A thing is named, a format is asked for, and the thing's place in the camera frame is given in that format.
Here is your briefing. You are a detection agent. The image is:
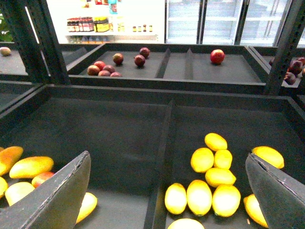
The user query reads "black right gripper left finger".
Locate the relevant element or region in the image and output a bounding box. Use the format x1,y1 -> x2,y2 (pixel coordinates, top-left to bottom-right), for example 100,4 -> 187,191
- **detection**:
0,151 -> 91,229

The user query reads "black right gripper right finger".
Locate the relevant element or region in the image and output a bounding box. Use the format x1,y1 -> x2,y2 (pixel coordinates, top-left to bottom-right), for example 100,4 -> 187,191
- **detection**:
245,153 -> 305,229

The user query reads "yellow lemon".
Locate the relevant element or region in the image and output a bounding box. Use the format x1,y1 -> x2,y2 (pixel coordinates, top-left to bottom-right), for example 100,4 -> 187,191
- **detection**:
252,146 -> 285,169
212,184 -> 241,218
204,133 -> 228,151
213,149 -> 233,169
190,147 -> 214,173
186,179 -> 212,216
205,167 -> 236,188
164,183 -> 187,215
243,194 -> 268,228

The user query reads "red yellow mango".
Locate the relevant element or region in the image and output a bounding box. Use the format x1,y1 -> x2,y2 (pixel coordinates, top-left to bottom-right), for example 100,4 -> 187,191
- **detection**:
31,171 -> 55,188

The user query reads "orange yellow mango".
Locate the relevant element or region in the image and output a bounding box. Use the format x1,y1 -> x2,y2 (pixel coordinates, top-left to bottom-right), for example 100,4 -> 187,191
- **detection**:
0,146 -> 23,176

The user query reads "red apple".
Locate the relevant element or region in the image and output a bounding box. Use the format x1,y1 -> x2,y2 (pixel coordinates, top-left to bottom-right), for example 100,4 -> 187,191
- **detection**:
210,49 -> 225,64

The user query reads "dark red passion fruit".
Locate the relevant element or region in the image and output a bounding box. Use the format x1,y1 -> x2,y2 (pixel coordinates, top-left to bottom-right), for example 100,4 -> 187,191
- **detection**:
139,47 -> 150,59
134,54 -> 146,67
112,53 -> 124,65

